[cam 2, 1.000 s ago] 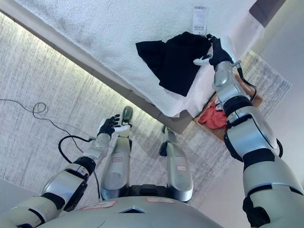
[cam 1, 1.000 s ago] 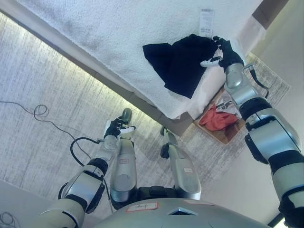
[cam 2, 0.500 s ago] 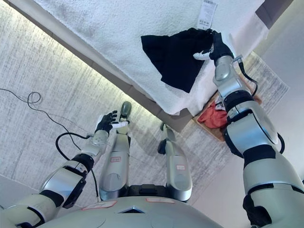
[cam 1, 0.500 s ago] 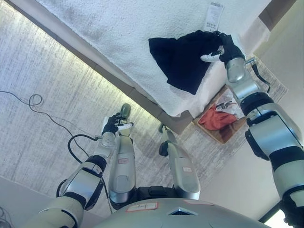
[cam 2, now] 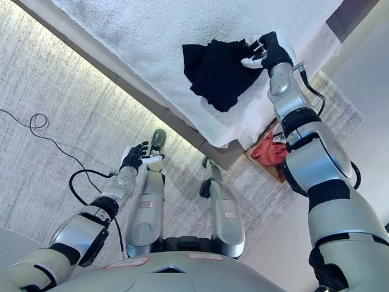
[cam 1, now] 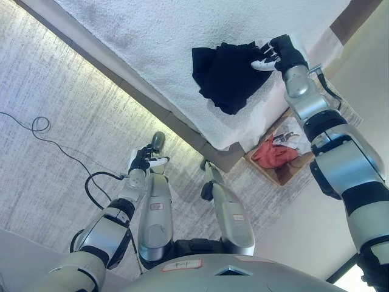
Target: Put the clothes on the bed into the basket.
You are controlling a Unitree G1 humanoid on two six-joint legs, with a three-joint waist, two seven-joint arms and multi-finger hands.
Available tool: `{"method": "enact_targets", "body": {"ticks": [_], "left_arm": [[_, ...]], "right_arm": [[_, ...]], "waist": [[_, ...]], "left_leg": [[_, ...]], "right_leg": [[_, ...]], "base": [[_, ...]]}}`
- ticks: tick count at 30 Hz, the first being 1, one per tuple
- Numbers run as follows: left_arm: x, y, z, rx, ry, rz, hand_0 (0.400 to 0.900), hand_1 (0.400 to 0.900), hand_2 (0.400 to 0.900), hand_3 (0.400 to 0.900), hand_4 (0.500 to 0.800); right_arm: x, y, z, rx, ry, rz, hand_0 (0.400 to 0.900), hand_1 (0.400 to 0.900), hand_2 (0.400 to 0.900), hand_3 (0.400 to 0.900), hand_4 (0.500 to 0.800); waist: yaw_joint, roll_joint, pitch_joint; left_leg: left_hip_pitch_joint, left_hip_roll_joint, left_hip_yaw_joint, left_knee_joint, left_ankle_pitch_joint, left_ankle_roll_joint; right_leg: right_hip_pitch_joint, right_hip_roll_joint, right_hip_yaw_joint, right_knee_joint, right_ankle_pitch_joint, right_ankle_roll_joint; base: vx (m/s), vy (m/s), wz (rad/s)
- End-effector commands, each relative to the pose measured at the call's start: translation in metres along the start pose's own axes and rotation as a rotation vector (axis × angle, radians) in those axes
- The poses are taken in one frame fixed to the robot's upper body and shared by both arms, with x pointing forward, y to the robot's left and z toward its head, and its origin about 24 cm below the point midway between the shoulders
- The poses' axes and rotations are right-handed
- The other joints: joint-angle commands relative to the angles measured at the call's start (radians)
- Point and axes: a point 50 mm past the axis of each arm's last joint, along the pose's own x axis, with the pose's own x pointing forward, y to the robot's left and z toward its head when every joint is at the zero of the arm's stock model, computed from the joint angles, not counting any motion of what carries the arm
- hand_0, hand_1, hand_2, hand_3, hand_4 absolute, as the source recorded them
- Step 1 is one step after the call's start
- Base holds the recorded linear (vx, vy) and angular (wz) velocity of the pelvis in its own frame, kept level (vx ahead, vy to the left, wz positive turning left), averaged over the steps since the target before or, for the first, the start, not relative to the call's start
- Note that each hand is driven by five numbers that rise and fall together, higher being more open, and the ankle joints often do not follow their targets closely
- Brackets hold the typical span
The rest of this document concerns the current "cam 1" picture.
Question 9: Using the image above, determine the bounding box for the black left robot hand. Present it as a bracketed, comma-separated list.
[128, 145, 170, 173]

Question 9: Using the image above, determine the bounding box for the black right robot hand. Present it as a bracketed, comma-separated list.
[250, 34, 308, 72]

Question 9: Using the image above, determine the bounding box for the black garment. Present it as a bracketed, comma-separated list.
[191, 41, 273, 116]

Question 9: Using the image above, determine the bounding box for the bed with white blanket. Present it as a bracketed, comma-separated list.
[15, 0, 379, 175]

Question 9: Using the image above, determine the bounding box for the brown cardboard basket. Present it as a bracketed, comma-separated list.
[243, 106, 315, 187]

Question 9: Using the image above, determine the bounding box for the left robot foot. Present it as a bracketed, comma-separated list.
[151, 131, 167, 153]

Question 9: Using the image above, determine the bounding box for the silver left robot leg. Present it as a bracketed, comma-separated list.
[137, 165, 174, 263]

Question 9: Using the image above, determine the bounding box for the silver robot leg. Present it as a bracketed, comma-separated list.
[200, 162, 255, 257]
[137, 165, 174, 263]

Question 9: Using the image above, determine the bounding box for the white printed garment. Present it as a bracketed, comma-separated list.
[271, 118, 306, 150]

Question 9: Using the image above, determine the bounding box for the red garment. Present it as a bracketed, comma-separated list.
[252, 136, 300, 169]

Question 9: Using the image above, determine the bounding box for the grey streaked rug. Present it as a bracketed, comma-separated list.
[0, 0, 365, 282]

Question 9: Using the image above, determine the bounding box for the silver right robot leg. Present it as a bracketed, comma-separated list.
[200, 162, 255, 257]

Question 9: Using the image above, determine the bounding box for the white textured blanket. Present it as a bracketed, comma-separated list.
[53, 0, 354, 151]

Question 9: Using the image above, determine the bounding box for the silver robot torso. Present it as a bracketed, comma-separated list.
[121, 238, 349, 292]

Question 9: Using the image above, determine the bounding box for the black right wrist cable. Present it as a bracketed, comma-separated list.
[309, 64, 343, 114]

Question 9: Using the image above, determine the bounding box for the thin black floor cable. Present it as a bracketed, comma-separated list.
[0, 111, 122, 178]

